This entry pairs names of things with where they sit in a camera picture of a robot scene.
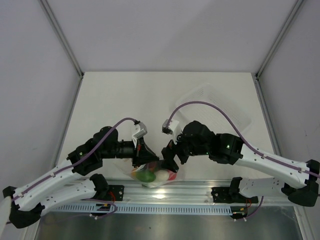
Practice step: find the green lime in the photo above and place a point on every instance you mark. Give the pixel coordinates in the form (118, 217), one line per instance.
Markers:
(145, 176)

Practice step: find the red tomato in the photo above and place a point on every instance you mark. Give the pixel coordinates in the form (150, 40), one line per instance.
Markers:
(172, 176)

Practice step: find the white radish with leaves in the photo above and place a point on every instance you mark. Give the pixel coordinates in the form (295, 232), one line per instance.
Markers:
(161, 176)

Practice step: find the aluminium mounting rail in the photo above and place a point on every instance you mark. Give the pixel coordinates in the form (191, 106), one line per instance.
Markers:
(165, 191)

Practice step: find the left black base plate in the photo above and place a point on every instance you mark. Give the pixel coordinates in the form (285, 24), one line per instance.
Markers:
(115, 193)

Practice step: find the right aluminium frame post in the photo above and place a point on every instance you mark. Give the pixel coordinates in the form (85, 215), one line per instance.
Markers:
(283, 31)

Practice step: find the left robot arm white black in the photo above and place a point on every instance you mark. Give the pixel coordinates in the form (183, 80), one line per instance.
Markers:
(74, 178)

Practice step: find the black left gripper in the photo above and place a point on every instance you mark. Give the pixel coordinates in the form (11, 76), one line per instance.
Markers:
(142, 154)

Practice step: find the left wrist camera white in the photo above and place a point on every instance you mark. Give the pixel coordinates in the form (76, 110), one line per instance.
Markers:
(138, 130)

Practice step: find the white slotted cable duct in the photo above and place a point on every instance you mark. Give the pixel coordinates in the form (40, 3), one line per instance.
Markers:
(130, 208)

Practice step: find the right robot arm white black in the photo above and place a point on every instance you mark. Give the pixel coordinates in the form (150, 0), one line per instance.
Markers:
(297, 181)

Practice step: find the left aluminium frame post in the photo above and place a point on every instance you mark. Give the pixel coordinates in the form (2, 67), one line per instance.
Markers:
(57, 29)

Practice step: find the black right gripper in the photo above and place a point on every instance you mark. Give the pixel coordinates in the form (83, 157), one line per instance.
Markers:
(169, 152)

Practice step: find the aluminium frame post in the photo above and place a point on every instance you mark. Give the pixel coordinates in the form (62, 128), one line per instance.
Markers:
(283, 31)
(57, 29)

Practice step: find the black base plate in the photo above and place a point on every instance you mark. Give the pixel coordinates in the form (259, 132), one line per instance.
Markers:
(228, 195)
(115, 193)

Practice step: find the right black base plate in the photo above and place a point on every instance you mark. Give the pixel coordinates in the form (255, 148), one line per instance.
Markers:
(228, 195)

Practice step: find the clear zip top bag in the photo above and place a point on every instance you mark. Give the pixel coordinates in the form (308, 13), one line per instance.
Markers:
(125, 166)

